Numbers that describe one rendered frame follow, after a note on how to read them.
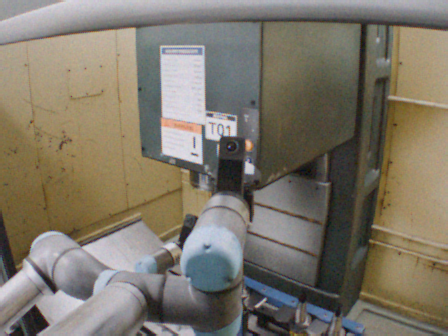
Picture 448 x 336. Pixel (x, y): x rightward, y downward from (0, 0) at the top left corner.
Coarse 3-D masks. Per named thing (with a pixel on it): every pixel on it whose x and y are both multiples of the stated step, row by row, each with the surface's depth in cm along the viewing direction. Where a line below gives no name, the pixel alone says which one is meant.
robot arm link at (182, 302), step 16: (176, 288) 53; (192, 288) 51; (240, 288) 52; (176, 304) 51; (192, 304) 51; (208, 304) 50; (224, 304) 50; (240, 304) 53; (176, 320) 52; (192, 320) 52; (208, 320) 51; (224, 320) 51; (240, 320) 55
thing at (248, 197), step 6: (246, 174) 69; (246, 180) 66; (252, 180) 67; (246, 186) 65; (252, 186) 66; (222, 192) 60; (228, 192) 60; (234, 192) 60; (246, 192) 65; (240, 198) 60; (246, 198) 66; (252, 198) 66; (246, 204) 60; (252, 204) 67; (252, 210) 67; (252, 216) 68; (252, 222) 69
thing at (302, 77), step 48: (144, 48) 105; (240, 48) 85; (288, 48) 90; (336, 48) 113; (144, 96) 110; (240, 96) 89; (288, 96) 95; (336, 96) 119; (144, 144) 116; (288, 144) 99; (336, 144) 127
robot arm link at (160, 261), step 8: (160, 248) 118; (144, 256) 115; (152, 256) 113; (160, 256) 114; (168, 256) 116; (136, 264) 112; (144, 264) 110; (152, 264) 111; (160, 264) 113; (168, 264) 115; (136, 272) 113; (144, 272) 110; (152, 272) 110; (160, 272) 113
